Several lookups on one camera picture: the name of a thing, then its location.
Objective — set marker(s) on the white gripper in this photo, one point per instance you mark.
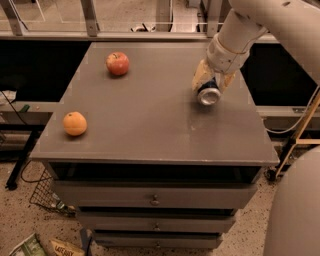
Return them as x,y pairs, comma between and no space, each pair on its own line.
224,57

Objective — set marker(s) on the blue pepsi can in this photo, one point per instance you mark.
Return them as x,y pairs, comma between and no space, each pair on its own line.
209,93

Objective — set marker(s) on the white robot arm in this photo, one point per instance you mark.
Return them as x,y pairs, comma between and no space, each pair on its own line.
294,224

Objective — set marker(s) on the red apple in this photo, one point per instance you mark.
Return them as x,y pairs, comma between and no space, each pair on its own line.
117,63

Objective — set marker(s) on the grey drawer cabinet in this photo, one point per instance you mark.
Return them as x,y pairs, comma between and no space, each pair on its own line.
148,128

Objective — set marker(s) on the orange fruit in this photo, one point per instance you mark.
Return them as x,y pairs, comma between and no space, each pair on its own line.
74,124

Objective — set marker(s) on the grey metal railing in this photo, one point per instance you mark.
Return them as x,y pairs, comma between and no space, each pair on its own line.
112,20

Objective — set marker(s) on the top grey drawer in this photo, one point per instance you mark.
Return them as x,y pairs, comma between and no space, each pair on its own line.
94,194

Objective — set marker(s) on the grey drawer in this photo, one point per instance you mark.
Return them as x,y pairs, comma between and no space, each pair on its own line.
94,194
99,221
157,240

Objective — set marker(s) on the middle grey drawer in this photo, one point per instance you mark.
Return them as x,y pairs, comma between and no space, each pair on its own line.
99,221

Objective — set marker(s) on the bottom grey drawer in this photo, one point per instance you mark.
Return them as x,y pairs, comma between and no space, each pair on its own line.
157,240

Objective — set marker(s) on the yellow chip bag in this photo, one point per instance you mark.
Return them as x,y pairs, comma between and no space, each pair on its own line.
62,248

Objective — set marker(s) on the green chip bag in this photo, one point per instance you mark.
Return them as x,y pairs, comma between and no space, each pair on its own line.
29,247

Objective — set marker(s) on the black wire basket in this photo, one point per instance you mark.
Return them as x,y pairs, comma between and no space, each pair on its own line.
44,197

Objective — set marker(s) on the black table frame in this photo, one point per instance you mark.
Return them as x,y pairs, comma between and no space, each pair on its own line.
21,155

